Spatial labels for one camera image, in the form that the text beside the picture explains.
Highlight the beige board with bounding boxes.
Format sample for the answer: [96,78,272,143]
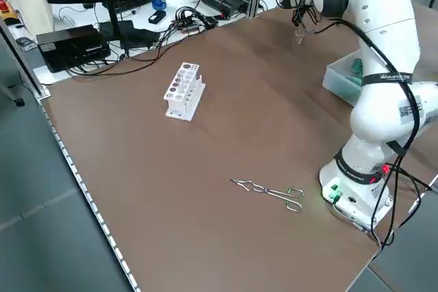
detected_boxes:
[0,0,55,37]

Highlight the black monitor stand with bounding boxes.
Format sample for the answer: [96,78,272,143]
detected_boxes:
[97,0,161,51]

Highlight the green cloth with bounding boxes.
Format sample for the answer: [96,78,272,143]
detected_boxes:
[343,57,365,88]

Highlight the black keyboard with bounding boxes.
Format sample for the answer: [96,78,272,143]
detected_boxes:
[114,0,155,12]

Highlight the white test tube rack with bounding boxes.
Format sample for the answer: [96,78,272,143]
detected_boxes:
[163,62,207,122]

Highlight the black cable bundle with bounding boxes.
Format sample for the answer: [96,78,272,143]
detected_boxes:
[355,163,433,248]

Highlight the small black adapter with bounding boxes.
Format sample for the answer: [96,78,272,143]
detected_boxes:
[147,10,167,25]

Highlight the aluminium table edge rail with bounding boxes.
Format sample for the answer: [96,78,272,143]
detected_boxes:
[36,88,142,292]

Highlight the metal crucible tongs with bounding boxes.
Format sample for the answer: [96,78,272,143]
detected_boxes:
[229,177,304,213]

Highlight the black electronics box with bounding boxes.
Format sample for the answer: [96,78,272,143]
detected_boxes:
[36,24,112,73]

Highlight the black cable loop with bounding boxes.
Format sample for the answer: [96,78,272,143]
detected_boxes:
[64,28,208,78]

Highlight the aluminium frame strut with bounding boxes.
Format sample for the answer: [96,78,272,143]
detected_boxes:
[0,17,51,101]

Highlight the white plastic box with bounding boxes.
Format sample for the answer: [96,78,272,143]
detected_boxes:
[322,53,364,108]

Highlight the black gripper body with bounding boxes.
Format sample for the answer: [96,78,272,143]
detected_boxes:
[294,0,314,14]

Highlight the small grey device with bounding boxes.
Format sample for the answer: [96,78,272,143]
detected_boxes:
[16,36,38,52]

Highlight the black cable hub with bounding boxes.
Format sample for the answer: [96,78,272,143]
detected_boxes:
[175,6,220,36]

